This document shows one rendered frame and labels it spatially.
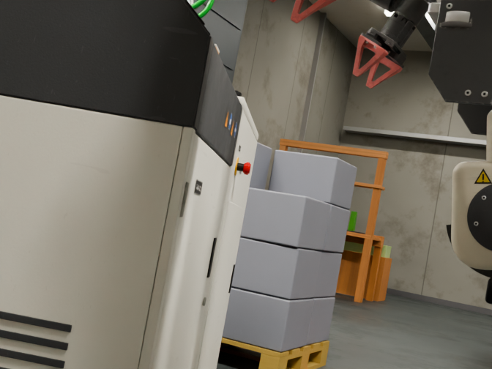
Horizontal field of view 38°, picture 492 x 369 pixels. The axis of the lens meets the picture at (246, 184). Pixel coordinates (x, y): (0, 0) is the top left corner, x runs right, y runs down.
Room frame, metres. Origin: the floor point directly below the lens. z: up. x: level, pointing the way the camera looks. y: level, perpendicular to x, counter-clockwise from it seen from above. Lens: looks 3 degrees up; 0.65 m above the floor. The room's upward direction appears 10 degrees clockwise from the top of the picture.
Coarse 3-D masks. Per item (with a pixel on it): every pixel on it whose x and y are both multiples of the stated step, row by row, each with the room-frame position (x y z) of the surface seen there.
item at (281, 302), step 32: (256, 160) 3.38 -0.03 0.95; (288, 160) 3.51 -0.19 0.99; (320, 160) 3.43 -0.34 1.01; (256, 192) 3.18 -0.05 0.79; (288, 192) 3.49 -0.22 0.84; (320, 192) 3.42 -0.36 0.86; (352, 192) 3.68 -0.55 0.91; (256, 224) 3.16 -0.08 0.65; (288, 224) 3.10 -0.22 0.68; (320, 224) 3.28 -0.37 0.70; (256, 256) 3.16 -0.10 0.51; (288, 256) 3.10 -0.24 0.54; (320, 256) 3.37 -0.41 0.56; (256, 288) 3.15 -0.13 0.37; (288, 288) 3.08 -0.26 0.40; (320, 288) 3.46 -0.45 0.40; (256, 320) 3.13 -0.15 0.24; (288, 320) 3.10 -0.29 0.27; (320, 320) 3.53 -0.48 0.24; (288, 352) 3.16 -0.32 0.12; (320, 352) 3.61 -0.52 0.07
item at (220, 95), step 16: (208, 80) 1.23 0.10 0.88; (224, 80) 1.43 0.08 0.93; (208, 96) 1.26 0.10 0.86; (224, 96) 1.47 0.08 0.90; (208, 112) 1.30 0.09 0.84; (224, 112) 1.52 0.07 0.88; (208, 128) 1.33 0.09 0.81; (224, 128) 1.57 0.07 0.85; (208, 144) 1.40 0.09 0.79; (224, 144) 1.62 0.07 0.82; (224, 160) 1.72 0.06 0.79
